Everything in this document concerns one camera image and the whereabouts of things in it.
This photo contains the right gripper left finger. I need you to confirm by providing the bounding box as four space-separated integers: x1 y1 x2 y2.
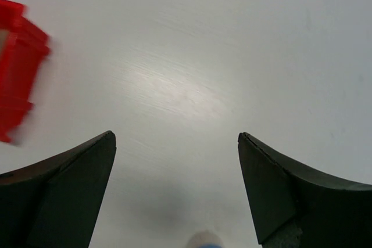
1 131 116 247

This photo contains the red plastic organizer tray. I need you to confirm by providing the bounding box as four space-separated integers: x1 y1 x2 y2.
1 0 51 143

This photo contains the white shaker with metal lid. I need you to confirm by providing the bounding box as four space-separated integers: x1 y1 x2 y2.
185 230 224 248

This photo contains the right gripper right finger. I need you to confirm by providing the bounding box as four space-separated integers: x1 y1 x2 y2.
238 132 371 247

